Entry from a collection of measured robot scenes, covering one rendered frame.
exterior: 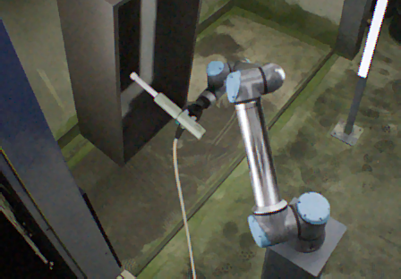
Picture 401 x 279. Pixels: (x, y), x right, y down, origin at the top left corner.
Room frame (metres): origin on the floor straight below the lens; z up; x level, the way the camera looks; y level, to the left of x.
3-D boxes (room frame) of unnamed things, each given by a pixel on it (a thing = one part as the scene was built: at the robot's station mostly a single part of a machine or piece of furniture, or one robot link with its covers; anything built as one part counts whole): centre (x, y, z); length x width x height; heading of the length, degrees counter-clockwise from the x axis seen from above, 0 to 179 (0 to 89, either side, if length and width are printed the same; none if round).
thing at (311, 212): (0.90, -0.44, 0.83); 0.17 x 0.15 x 0.18; 101
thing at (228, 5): (2.66, 0.48, 0.11); 2.70 x 0.02 x 0.13; 138
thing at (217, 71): (1.74, -0.11, 0.91); 0.12 x 0.09 x 0.12; 101
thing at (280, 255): (0.90, -0.45, 0.32); 0.31 x 0.31 x 0.64; 48
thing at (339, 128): (2.00, -1.10, 0.01); 0.20 x 0.20 x 0.01; 48
